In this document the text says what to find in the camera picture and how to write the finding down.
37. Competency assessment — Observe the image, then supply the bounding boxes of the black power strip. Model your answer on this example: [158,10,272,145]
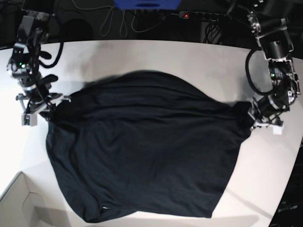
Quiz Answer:
[178,11,231,22]

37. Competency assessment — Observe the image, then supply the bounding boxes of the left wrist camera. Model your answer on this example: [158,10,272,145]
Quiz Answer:
[272,125,283,135]

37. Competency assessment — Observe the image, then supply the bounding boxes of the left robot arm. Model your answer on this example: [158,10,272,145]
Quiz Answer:
[227,0,302,129]

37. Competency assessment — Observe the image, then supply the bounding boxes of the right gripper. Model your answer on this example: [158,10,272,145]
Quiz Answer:
[16,93,71,118]

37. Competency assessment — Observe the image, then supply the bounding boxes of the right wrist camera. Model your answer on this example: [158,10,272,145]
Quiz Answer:
[21,113,37,127]

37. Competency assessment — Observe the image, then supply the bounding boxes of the white cardboard box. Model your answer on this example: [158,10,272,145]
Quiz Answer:
[0,172,49,227]

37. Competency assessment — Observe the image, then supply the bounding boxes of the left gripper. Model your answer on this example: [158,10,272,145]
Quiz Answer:
[248,96,284,130]

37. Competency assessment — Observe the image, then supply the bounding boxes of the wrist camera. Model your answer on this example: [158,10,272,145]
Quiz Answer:
[21,113,37,127]
[272,125,283,135]

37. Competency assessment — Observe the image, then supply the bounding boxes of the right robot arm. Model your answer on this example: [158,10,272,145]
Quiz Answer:
[7,10,70,125]

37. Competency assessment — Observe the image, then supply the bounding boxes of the grey looped cable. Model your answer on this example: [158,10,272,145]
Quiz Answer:
[71,0,166,37]

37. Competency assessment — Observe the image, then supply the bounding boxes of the black t-shirt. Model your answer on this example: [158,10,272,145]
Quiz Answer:
[46,71,253,223]

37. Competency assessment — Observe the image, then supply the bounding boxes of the blue box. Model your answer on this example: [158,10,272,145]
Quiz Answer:
[114,0,181,10]

